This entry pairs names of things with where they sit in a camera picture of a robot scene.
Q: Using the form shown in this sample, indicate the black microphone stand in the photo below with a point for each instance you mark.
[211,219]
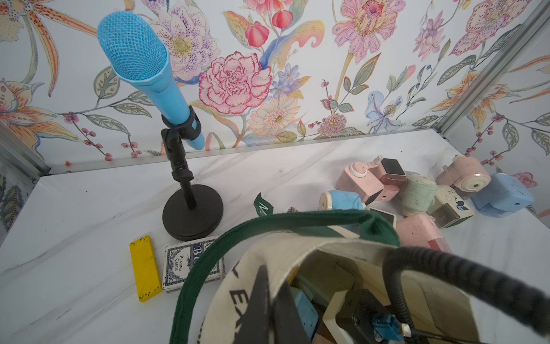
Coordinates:
[195,210]

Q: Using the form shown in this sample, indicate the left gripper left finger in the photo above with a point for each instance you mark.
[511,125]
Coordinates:
[256,321]

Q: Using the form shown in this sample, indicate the blue cube pencil sharpener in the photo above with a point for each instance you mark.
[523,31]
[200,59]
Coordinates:
[504,195]

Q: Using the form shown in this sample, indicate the yellow rectangular block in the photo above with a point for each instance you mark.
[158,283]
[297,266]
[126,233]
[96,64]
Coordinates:
[147,279]

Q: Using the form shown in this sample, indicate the blue round-front pencil sharpener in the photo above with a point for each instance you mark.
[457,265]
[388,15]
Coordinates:
[308,315]

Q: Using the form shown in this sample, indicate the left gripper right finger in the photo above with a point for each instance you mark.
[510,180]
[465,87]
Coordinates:
[287,325]

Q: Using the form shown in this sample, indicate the large pink pencil sharpener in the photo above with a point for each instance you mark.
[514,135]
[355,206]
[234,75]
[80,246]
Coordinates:
[358,178]

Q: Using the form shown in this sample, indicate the cream green tote bag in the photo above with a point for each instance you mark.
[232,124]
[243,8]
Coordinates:
[345,247]

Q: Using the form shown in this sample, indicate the cream pencil sharpener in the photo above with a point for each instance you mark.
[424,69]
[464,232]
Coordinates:
[448,208]

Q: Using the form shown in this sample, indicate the blue playing card box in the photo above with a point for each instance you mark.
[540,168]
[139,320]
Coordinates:
[180,258]

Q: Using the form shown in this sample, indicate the mint green pencil sharpener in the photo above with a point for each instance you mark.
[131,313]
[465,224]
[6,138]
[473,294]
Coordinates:
[417,195]

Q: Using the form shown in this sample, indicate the small pink pencil sharpener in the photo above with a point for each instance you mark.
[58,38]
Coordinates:
[390,173]

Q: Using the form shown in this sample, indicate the pale green cube sharpener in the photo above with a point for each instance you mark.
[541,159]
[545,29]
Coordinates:
[389,217]

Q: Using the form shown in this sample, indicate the light blue pencil sharpener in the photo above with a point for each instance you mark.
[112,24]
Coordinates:
[340,200]

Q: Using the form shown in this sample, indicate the pink round pencil sharpener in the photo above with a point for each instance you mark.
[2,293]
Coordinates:
[465,173]

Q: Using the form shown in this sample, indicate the pink square pencil sharpener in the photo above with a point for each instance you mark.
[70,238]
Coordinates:
[419,230]

